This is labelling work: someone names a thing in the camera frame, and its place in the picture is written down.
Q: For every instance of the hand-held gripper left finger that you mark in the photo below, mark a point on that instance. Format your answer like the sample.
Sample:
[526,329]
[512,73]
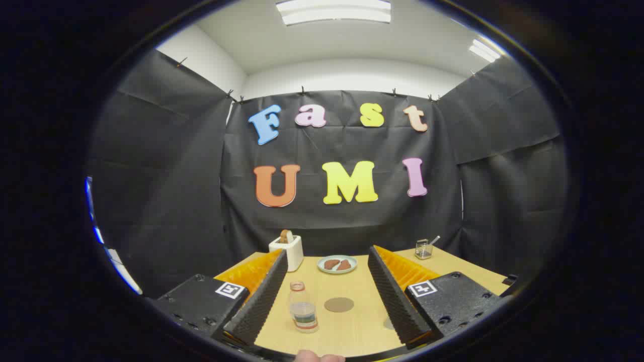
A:
[261,301]

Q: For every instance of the pale green plate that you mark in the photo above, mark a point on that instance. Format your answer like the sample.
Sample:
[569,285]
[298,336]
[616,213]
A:
[322,266]

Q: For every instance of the metal spoon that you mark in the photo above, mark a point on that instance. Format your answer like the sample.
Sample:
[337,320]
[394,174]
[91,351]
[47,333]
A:
[434,240]

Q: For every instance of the wooden table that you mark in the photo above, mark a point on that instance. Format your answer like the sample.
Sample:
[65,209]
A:
[352,332]

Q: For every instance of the round brown coaster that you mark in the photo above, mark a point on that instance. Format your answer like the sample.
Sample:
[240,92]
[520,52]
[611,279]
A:
[338,304]

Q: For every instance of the black backdrop cloth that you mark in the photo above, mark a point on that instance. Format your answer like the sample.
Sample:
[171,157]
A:
[312,221]

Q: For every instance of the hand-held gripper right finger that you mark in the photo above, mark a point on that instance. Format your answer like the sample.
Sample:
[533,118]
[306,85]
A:
[392,301]

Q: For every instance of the white toaster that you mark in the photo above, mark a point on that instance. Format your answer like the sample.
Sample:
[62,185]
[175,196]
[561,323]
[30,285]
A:
[292,254]

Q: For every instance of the small glass holder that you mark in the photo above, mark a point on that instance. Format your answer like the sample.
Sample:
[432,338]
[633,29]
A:
[423,250]

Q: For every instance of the clear plastic juice bottle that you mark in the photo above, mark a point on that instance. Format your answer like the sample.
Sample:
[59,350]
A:
[303,314]

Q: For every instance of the brown bread slice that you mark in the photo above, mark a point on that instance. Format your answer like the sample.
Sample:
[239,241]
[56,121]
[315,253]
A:
[286,236]

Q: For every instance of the small ceiling light panel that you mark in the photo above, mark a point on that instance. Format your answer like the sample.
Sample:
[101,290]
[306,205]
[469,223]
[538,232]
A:
[484,50]

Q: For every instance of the small black clamp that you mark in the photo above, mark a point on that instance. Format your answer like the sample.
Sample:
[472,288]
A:
[509,280]

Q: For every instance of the large ceiling light panel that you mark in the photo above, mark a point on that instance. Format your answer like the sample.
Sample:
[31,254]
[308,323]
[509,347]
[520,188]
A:
[332,11]

